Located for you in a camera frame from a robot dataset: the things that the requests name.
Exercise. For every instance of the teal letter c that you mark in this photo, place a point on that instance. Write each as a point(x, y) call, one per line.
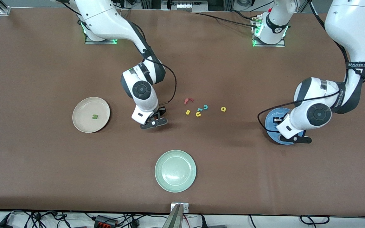
point(205, 105)

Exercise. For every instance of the red letter f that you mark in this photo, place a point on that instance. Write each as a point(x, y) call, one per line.
point(188, 100)

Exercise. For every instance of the metal camera bracket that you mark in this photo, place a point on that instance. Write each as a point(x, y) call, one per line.
point(177, 215)

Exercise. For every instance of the yellow letter u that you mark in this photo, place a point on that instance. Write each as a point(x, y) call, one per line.
point(198, 115)

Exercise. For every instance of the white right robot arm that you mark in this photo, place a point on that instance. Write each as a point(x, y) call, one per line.
point(106, 19)

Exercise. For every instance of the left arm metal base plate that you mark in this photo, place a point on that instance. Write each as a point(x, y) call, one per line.
point(266, 45)

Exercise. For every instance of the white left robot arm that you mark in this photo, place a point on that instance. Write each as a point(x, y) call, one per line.
point(347, 25)

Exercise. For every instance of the blue plate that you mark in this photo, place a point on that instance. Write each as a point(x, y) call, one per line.
point(269, 125)

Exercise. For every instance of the pale green plate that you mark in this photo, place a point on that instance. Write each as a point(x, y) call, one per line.
point(175, 171)

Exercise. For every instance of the beige plate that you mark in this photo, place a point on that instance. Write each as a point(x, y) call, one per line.
point(84, 107)

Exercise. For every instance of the black orange power strip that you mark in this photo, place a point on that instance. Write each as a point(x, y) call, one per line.
point(105, 221)

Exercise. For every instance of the aluminium frame post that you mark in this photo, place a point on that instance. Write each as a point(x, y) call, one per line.
point(2, 8)

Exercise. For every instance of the grey control box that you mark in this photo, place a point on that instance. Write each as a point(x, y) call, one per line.
point(185, 4)

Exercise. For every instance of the green foam letter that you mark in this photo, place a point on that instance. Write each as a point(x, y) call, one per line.
point(95, 118)

